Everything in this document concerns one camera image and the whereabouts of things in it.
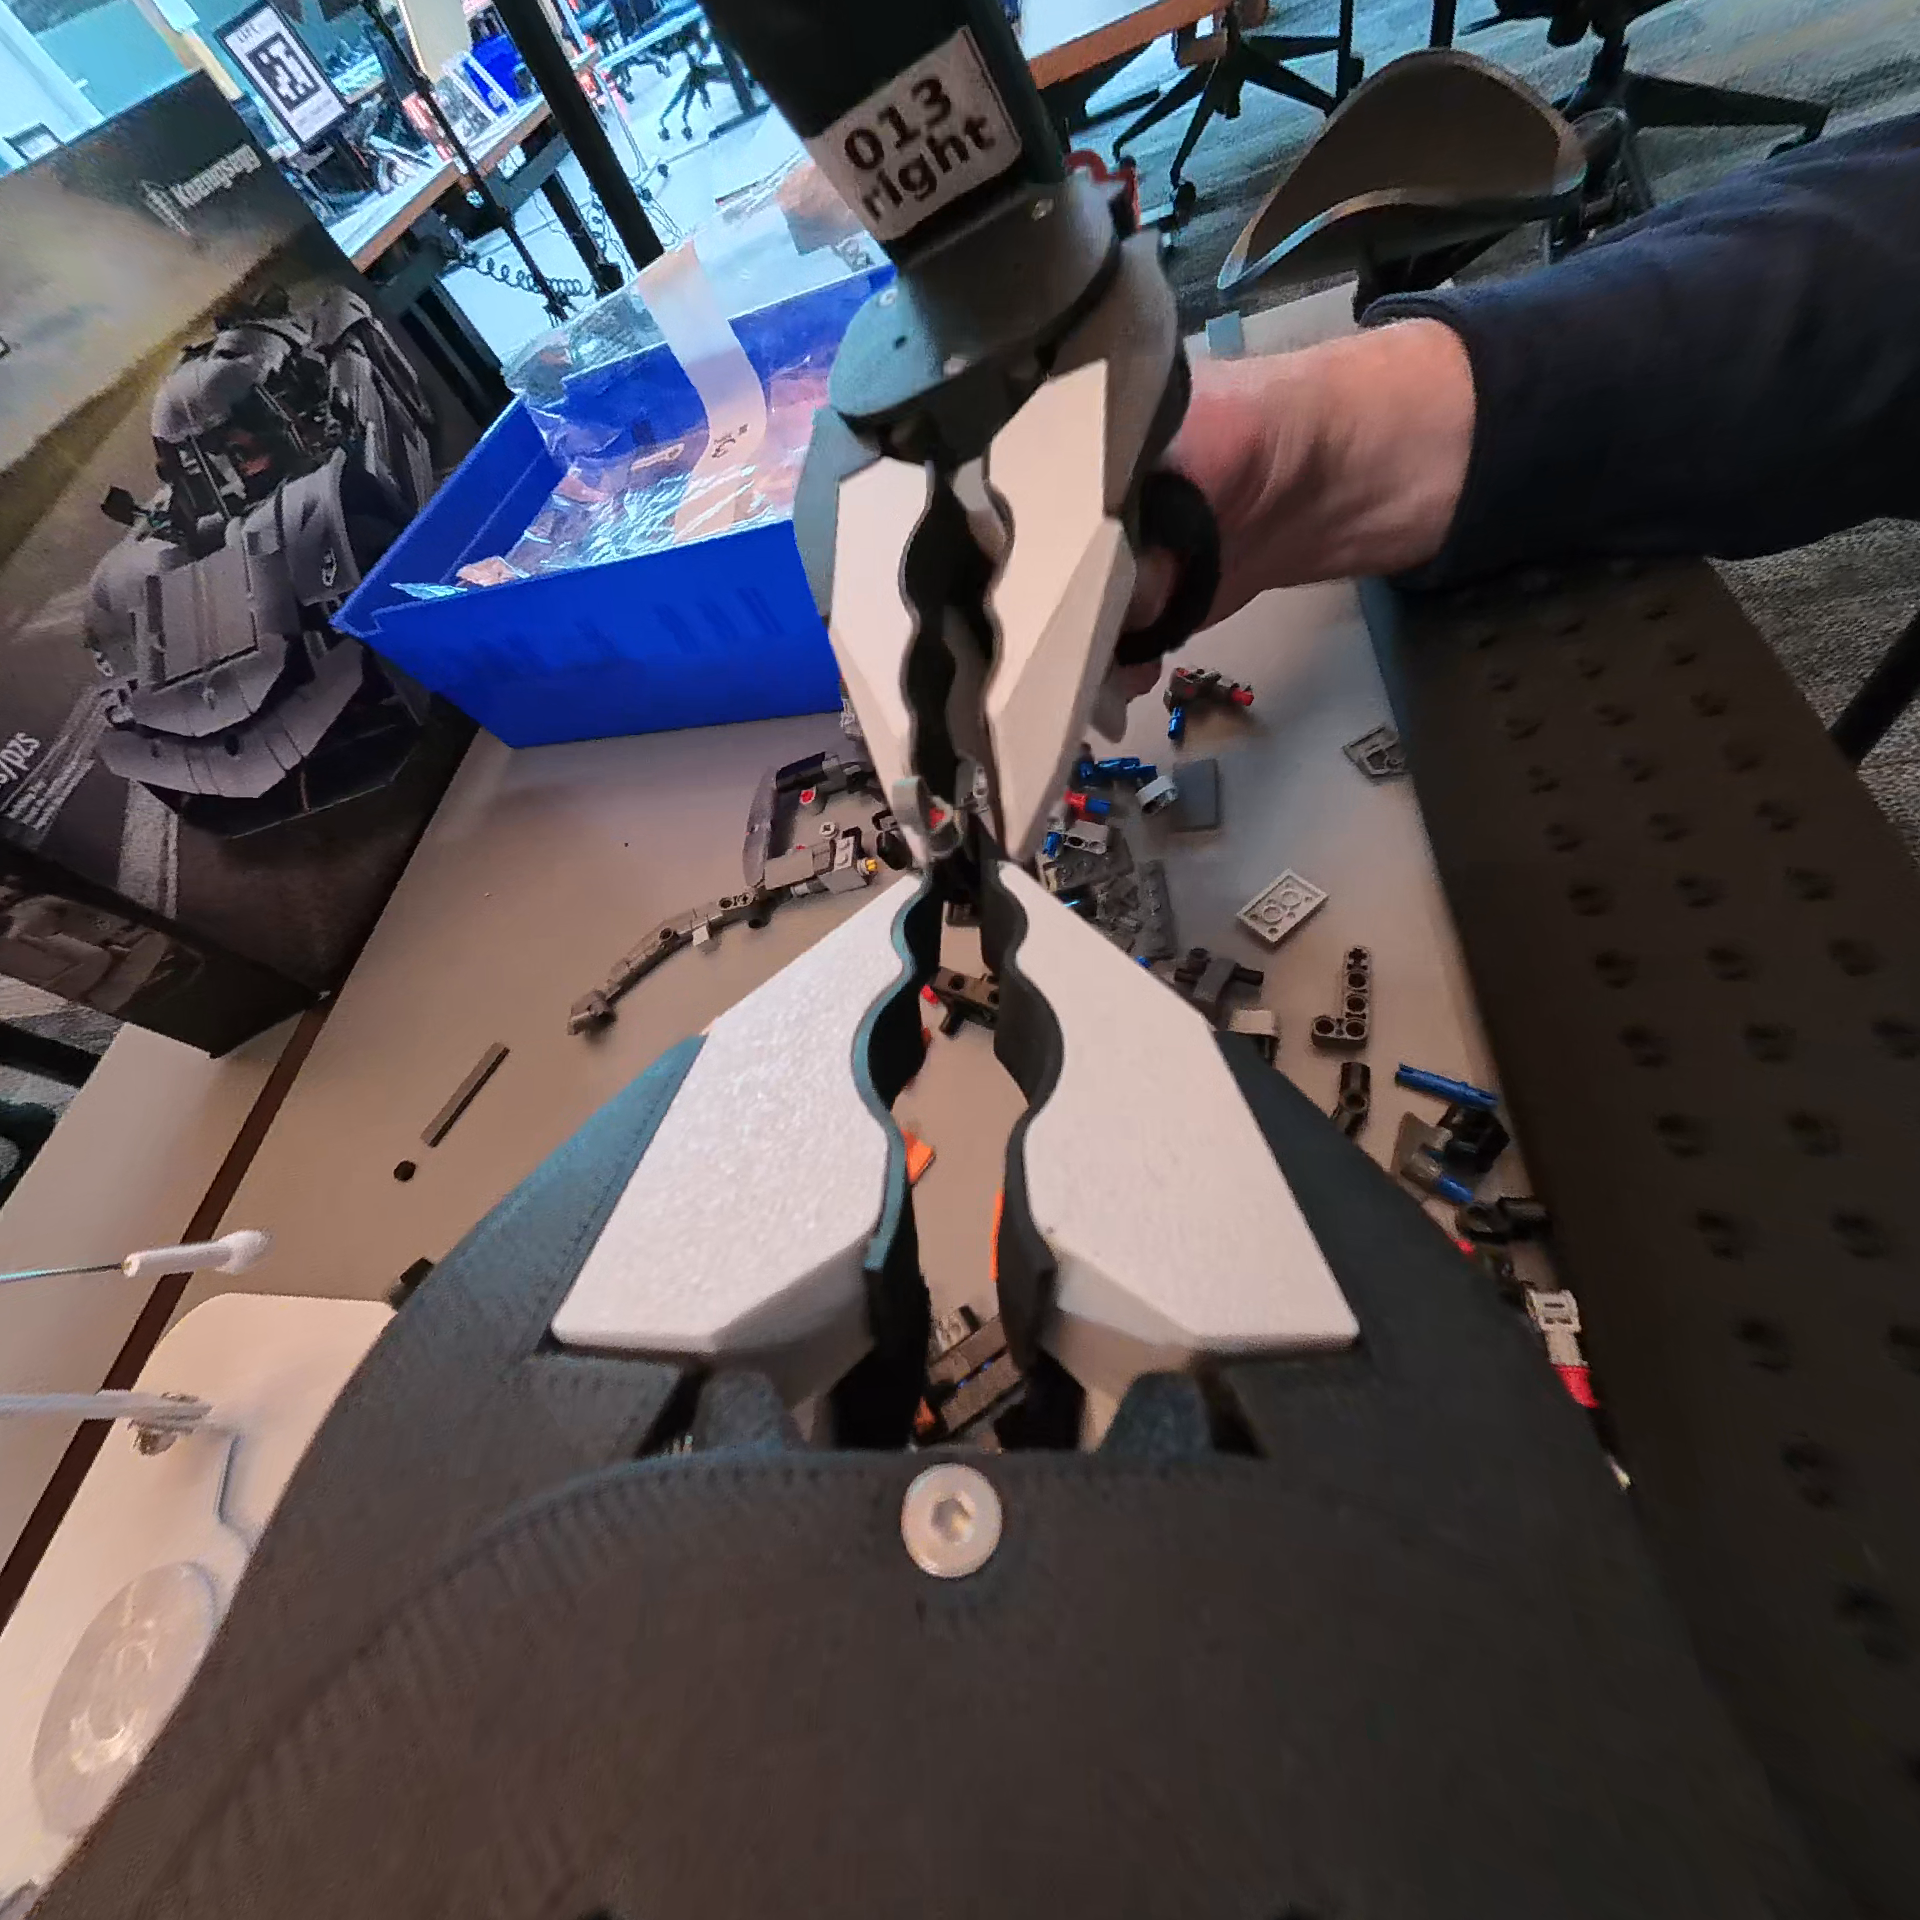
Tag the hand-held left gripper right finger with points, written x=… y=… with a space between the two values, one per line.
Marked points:
x=1188 y=1199

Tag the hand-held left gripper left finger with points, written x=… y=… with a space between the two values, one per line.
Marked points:
x=719 y=1199

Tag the black perforated panel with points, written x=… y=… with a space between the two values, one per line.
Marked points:
x=1681 y=1050

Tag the dark grey angled lego beam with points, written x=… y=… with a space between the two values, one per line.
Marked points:
x=1350 y=1002

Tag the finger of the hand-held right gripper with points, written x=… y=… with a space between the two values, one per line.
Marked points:
x=1065 y=598
x=869 y=598

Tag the grey office chair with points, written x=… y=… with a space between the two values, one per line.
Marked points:
x=1411 y=163

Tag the grey lego subassembly with curved panel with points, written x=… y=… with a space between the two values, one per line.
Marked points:
x=811 y=839

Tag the black axle with red bushings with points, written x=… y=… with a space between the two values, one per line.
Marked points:
x=1558 y=1336

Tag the black lego set box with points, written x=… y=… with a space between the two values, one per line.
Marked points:
x=195 y=598

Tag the crumpled clear plastic bags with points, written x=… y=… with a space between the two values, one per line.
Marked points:
x=673 y=434

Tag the person's right hand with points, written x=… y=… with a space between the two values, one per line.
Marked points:
x=1319 y=466

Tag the blue lego axle pin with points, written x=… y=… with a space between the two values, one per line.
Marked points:
x=1448 y=1082

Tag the person's right forearm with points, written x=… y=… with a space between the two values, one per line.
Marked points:
x=1697 y=343

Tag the orange plastic bucket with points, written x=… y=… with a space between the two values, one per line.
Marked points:
x=1109 y=167

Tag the grey lego connector beam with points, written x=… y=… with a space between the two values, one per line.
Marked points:
x=662 y=951

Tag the grey lego connector with red pin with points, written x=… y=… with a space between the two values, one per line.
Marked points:
x=938 y=816

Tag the printed marker sign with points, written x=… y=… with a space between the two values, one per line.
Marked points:
x=280 y=66

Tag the blue plastic bin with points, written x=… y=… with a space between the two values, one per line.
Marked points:
x=600 y=645

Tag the dark grey lego tile strip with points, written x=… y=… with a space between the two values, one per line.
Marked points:
x=464 y=1094

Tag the light grey square lego plate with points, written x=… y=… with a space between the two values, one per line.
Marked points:
x=1286 y=907

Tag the scattered loose lego pieces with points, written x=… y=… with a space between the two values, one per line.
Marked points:
x=1141 y=886

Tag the white book stand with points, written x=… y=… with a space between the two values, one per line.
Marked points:
x=151 y=1423

